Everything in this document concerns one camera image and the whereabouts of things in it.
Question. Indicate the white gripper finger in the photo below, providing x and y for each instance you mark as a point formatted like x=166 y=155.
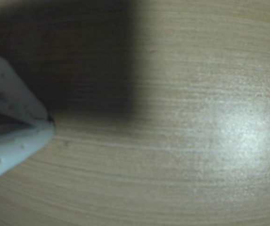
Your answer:
x=10 y=87
x=12 y=153

